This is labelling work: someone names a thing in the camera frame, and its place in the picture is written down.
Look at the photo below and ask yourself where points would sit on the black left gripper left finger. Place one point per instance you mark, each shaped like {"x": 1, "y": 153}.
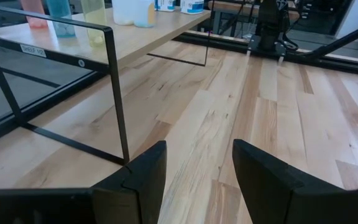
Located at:
{"x": 141, "y": 186}

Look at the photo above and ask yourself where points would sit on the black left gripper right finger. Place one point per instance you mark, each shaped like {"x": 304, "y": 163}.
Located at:
{"x": 259, "y": 180}

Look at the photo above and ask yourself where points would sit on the yellow translucent bottle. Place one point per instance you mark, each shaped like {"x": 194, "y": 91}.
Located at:
{"x": 94, "y": 21}

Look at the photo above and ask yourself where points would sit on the plain translucent white bottle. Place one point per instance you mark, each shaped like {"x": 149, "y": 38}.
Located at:
{"x": 123, "y": 12}
{"x": 145, "y": 14}

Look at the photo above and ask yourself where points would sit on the white bottle with blue label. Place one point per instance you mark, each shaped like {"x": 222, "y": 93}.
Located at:
{"x": 192, "y": 6}
{"x": 165, "y": 4}

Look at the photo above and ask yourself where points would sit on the blue translucent bottle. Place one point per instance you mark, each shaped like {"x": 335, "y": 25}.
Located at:
{"x": 61, "y": 18}

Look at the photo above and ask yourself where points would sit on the pink translucent bottle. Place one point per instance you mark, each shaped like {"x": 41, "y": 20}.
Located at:
{"x": 33, "y": 12}

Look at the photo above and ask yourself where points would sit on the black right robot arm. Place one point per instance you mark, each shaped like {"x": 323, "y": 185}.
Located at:
{"x": 270, "y": 28}

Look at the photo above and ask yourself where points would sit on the white shelf label sticker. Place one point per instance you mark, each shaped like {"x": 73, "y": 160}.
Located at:
{"x": 33, "y": 50}

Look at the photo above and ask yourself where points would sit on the black aluminium table frame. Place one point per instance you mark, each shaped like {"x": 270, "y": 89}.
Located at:
{"x": 337, "y": 63}

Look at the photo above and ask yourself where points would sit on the wooden shelf with black frame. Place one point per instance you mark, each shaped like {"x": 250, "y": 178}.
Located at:
{"x": 135, "y": 40}

